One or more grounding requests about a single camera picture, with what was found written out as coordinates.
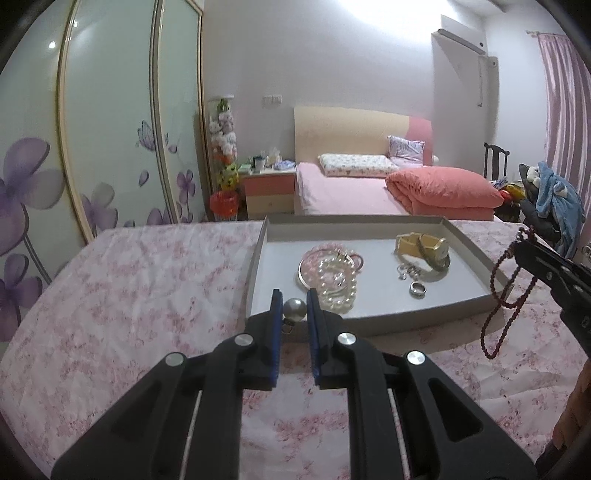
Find coral folded quilt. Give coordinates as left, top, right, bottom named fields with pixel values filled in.
left=385, top=166, right=505, bottom=216

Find pink bed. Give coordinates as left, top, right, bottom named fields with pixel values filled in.
left=295, top=161, right=495, bottom=222

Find plush toy display tube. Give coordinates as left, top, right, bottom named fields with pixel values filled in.
left=207, top=96, right=241, bottom=192

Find dark wooden chair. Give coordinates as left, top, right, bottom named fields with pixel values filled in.
left=483, top=142, right=511, bottom=182

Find red basket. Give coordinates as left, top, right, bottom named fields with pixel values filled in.
left=209, top=191, right=240, bottom=221

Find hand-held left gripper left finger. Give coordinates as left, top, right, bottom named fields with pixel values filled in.
left=51, top=289, right=284, bottom=480

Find cream and pink headboard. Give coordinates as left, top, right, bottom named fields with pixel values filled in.
left=294, top=106, right=434, bottom=163

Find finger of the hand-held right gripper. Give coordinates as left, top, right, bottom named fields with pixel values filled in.
left=512, top=240, right=591, bottom=298

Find thin silver bangle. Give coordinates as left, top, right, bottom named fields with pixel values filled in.
left=298, top=247, right=365, bottom=291

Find white air conditioner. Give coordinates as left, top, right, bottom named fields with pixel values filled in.
left=431, top=15, right=499, bottom=110

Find flower print wardrobe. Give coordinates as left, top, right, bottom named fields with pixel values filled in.
left=0, top=0, right=206, bottom=333

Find yellow wide bangle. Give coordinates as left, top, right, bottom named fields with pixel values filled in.
left=394, top=232, right=451, bottom=271

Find grey cardboard box tray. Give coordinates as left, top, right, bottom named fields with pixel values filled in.
left=245, top=216, right=520, bottom=337

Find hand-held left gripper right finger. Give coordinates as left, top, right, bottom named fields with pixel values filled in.
left=307, top=288, right=539, bottom=480

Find pink floral tablecloth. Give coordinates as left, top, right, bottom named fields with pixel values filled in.
left=0, top=219, right=591, bottom=480

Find white pearl bracelet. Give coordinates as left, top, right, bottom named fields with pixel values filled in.
left=316, top=256, right=359, bottom=315

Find grey pearl earring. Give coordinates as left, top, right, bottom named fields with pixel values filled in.
left=283, top=298, right=308, bottom=334

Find pink bead bracelet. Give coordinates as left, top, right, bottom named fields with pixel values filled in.
left=302, top=242, right=365, bottom=287

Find dark red bead necklace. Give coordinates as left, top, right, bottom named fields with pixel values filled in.
left=480, top=226, right=539, bottom=360

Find blue clothes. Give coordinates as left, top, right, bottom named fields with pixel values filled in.
left=536, top=161, right=585, bottom=259

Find white patterned pillow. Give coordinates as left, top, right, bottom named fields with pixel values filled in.
left=318, top=153, right=399, bottom=178

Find pink and cream nightstand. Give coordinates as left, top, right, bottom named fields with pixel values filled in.
left=242, top=168, right=297, bottom=220

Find pink curtain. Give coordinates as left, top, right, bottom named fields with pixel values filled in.
left=538, top=32, right=591, bottom=185

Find person's right forearm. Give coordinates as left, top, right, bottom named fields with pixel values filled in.
left=536, top=364, right=591, bottom=480

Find purple patterned pillow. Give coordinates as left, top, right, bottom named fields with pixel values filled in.
left=387, top=135, right=426, bottom=167

